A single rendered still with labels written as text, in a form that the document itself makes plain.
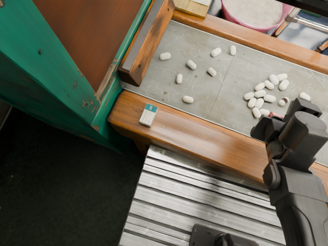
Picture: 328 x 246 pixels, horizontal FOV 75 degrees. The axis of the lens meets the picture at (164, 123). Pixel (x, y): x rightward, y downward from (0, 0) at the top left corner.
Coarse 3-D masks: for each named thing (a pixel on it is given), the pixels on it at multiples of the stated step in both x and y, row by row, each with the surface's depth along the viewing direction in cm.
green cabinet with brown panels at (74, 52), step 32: (0, 0) 21; (32, 0) 26; (64, 0) 31; (96, 0) 39; (128, 0) 51; (0, 32) 22; (32, 32) 26; (64, 32) 34; (96, 32) 43; (128, 32) 58; (0, 64) 30; (32, 64) 28; (64, 64) 34; (96, 64) 48; (32, 96) 48; (64, 96) 38; (96, 96) 51
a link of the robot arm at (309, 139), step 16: (304, 112) 41; (288, 128) 40; (304, 128) 37; (320, 128) 37; (288, 144) 40; (304, 144) 37; (320, 144) 37; (272, 160) 41; (288, 160) 40; (304, 160) 39; (272, 176) 38
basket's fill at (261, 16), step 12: (228, 0) 80; (240, 0) 80; (252, 0) 79; (264, 0) 79; (240, 12) 78; (252, 12) 78; (264, 12) 79; (276, 12) 79; (252, 24) 77; (264, 24) 77
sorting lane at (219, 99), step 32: (192, 32) 74; (160, 64) 71; (224, 64) 71; (256, 64) 72; (288, 64) 72; (160, 96) 68; (192, 96) 68; (224, 96) 68; (288, 96) 69; (320, 96) 70; (320, 160) 64
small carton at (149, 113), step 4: (148, 104) 62; (144, 108) 62; (148, 108) 62; (152, 108) 62; (156, 108) 62; (144, 112) 62; (148, 112) 62; (152, 112) 62; (156, 112) 63; (144, 116) 61; (148, 116) 61; (152, 116) 61; (140, 120) 61; (144, 120) 61; (148, 120) 61; (152, 120) 61; (144, 124) 62; (148, 124) 61
